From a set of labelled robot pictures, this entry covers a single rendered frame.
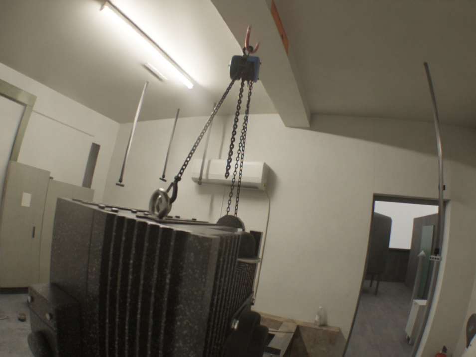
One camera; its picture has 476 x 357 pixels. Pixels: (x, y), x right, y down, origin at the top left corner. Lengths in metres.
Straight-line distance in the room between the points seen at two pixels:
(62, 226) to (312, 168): 2.31
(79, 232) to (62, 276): 0.14
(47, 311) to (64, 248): 0.16
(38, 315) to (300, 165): 2.45
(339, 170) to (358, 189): 0.28
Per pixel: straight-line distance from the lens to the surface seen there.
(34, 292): 0.64
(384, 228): 6.84
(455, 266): 2.85
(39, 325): 0.66
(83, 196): 3.82
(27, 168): 3.43
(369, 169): 2.57
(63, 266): 0.63
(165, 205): 0.50
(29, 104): 3.61
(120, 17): 1.94
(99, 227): 0.52
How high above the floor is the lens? 1.65
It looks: 9 degrees up
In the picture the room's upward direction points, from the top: 9 degrees clockwise
